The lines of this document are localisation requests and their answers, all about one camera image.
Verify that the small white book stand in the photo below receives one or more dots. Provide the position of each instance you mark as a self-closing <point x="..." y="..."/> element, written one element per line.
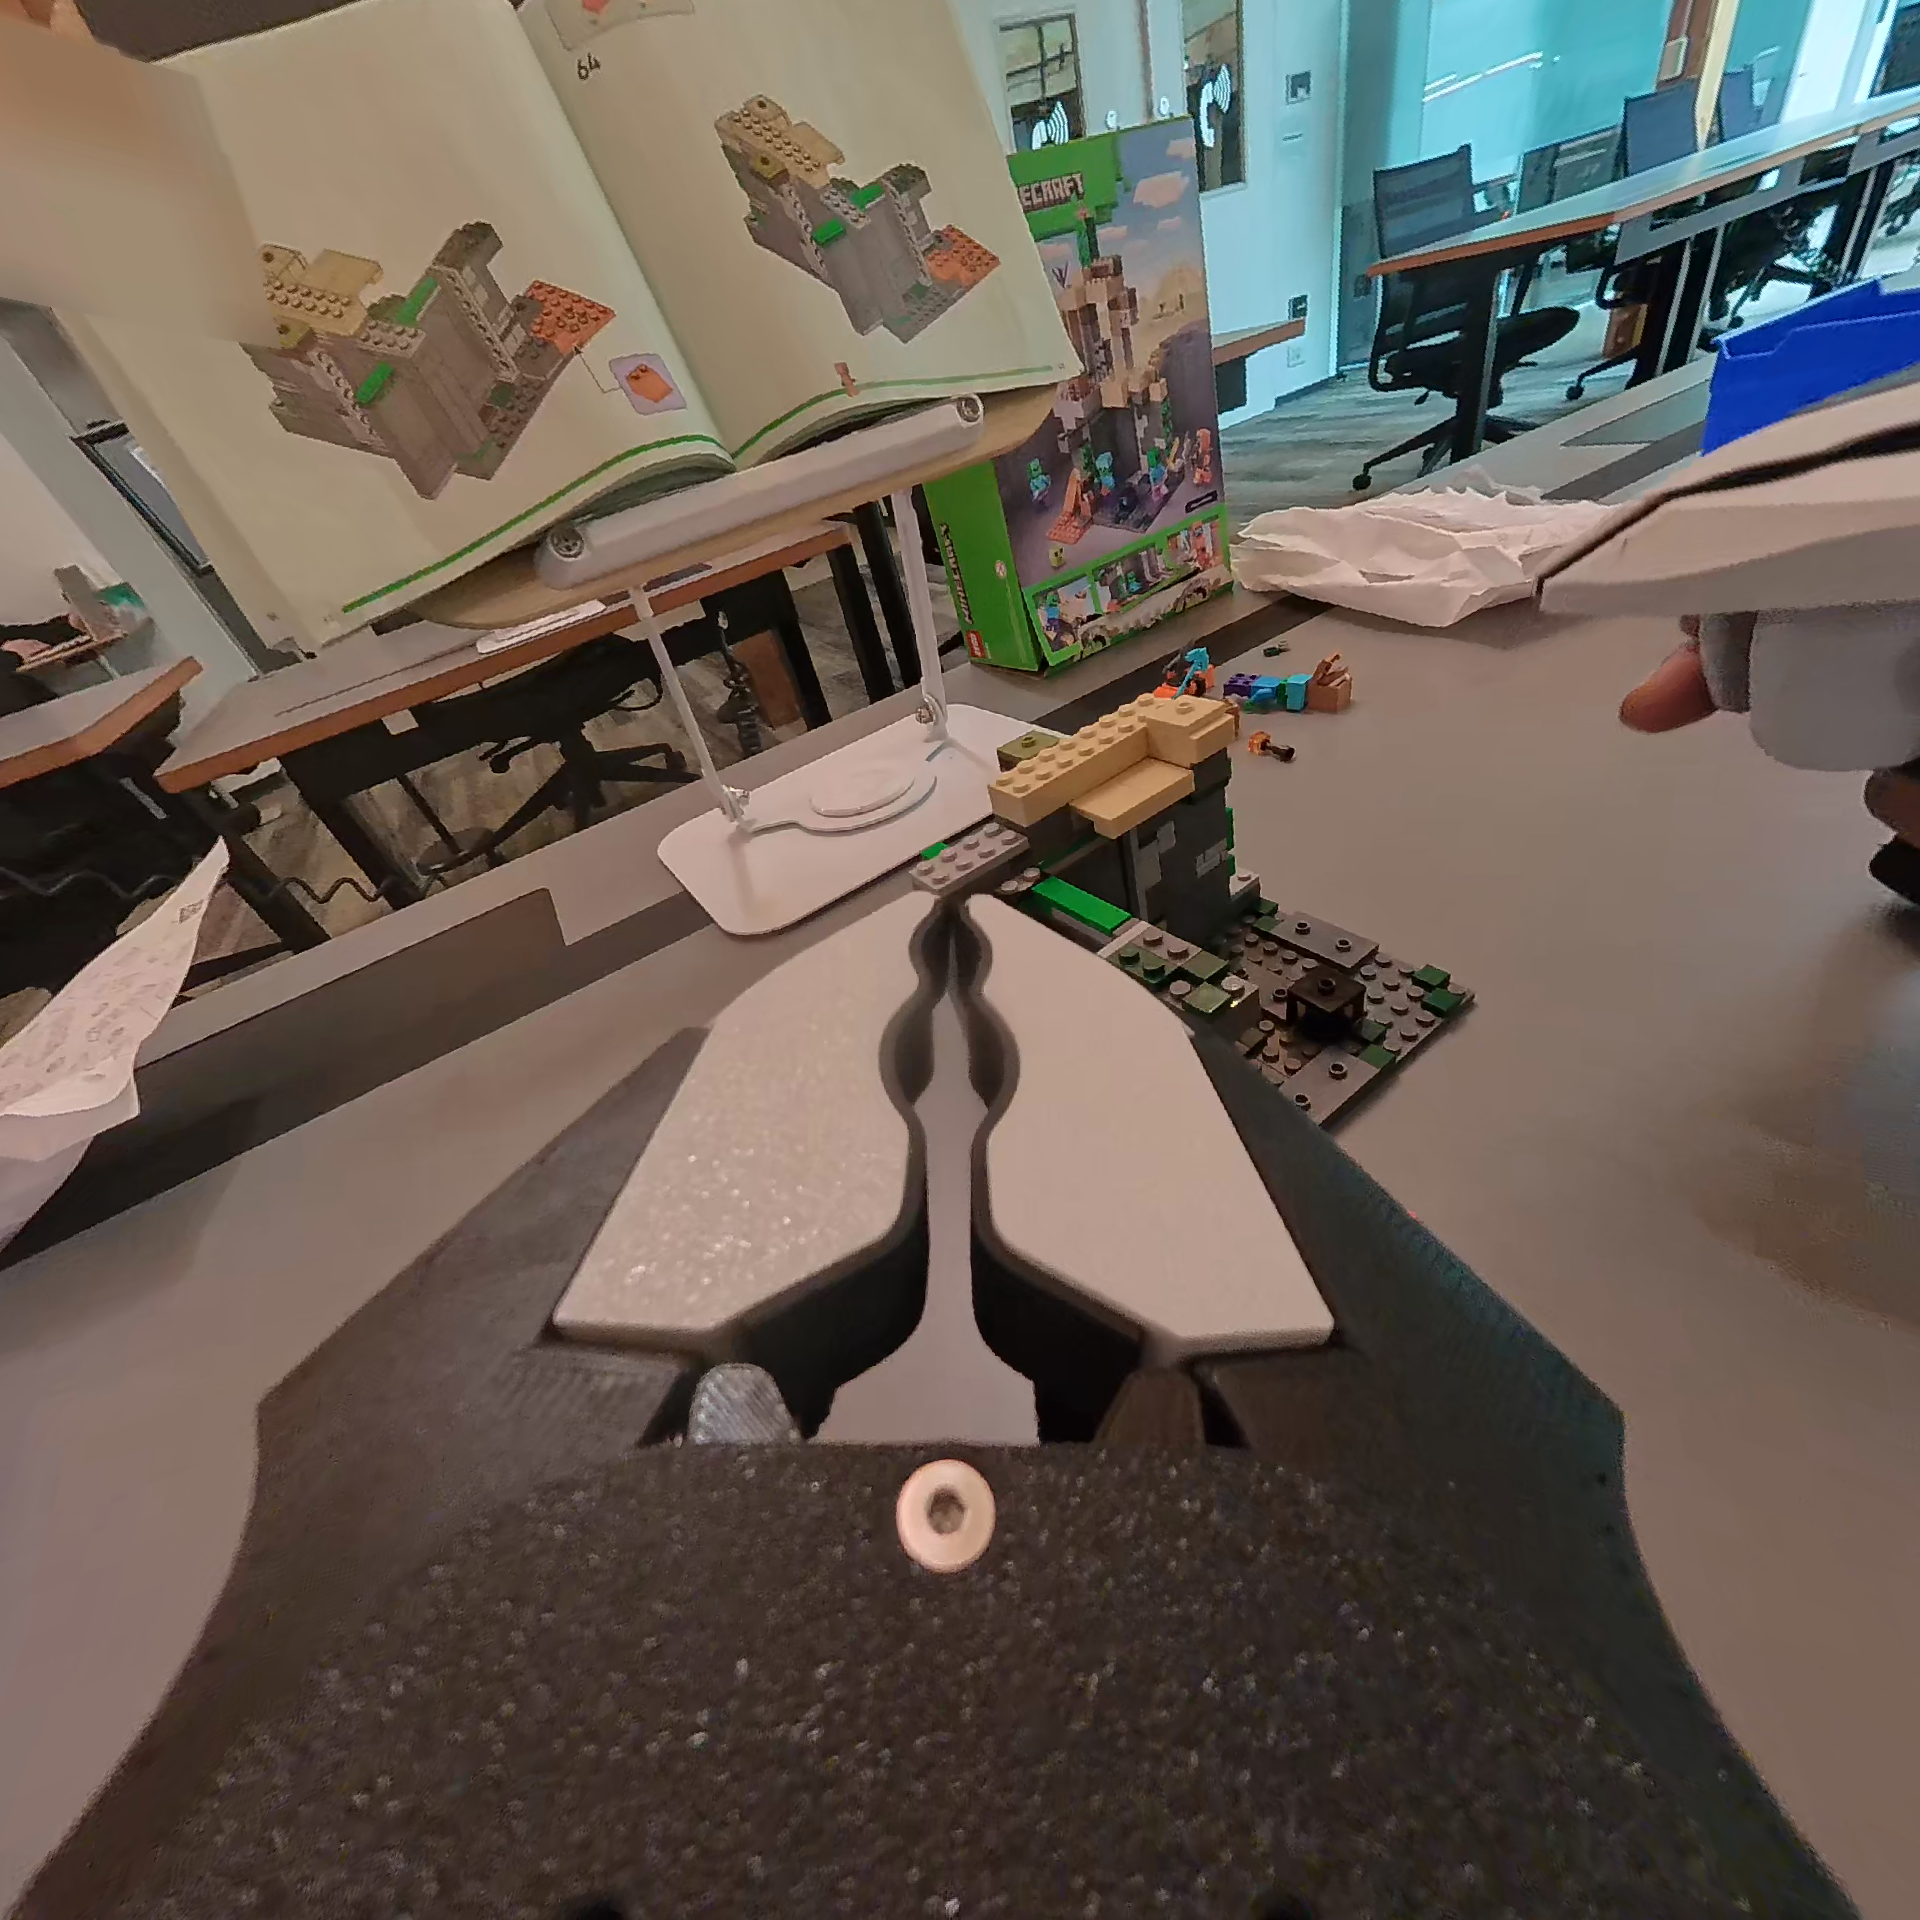
<point x="541" y="629"/>

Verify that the brick building model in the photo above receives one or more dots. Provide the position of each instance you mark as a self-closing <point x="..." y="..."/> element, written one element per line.
<point x="1142" y="758"/>

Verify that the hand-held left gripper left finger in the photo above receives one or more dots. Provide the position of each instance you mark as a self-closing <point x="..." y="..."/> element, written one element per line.
<point x="751" y="1185"/>

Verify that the toy brick set box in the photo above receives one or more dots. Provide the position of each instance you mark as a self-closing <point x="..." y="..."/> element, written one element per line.
<point x="1126" y="450"/>

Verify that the person's right hand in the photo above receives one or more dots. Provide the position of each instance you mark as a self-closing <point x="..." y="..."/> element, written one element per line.
<point x="1664" y="693"/>

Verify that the long wooden office table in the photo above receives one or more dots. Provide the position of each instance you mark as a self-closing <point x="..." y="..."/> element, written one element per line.
<point x="1501" y="241"/>

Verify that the brown top office desk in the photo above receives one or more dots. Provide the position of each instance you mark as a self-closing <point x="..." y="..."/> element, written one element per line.
<point x="300" y="704"/>

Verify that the instruction booklet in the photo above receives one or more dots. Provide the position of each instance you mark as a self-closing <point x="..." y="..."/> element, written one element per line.
<point x="452" y="225"/>

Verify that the crumpled white paper bag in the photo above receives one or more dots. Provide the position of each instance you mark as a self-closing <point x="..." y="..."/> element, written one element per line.
<point x="1395" y="546"/>
<point x="76" y="1049"/>

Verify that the blue plastic bin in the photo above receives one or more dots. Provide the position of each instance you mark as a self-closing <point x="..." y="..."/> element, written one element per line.
<point x="1799" y="375"/>

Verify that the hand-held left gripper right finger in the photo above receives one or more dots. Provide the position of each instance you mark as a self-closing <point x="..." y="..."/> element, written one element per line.
<point x="1142" y="1185"/>

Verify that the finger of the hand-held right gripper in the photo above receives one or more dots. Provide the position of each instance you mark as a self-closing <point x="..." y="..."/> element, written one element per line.
<point x="1830" y="441"/>
<point x="1771" y="557"/>

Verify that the black office chair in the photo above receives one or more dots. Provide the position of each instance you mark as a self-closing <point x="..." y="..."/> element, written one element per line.
<point x="557" y="704"/>
<point x="1440" y="212"/>
<point x="1657" y="128"/>

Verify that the brown office table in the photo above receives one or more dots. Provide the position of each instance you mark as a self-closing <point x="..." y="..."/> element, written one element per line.
<point x="89" y="713"/>

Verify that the wall screen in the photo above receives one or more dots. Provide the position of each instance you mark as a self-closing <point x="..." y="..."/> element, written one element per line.
<point x="1214" y="89"/>
<point x="1041" y="84"/>

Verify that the pile of small brick figures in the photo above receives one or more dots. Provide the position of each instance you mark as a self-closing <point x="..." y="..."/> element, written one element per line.
<point x="1277" y="690"/>

